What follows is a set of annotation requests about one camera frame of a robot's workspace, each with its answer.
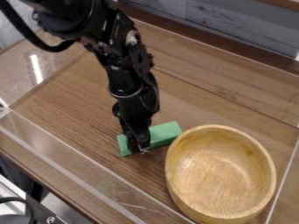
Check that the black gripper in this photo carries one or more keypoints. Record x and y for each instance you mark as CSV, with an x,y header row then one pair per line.
x,y
138,103

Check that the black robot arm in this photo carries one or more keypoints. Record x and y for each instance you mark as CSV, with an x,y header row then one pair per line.
x,y
104,30

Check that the green rectangular block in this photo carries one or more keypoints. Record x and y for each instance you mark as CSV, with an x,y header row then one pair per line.
x,y
162,134

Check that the clear acrylic tray wall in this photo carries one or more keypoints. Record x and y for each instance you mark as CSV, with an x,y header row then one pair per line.
x,y
58,129

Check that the black metal table bracket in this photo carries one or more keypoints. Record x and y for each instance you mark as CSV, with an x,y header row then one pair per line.
x,y
43,215

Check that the brown wooden bowl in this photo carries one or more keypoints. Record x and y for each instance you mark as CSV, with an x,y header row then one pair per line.
x,y
220,175

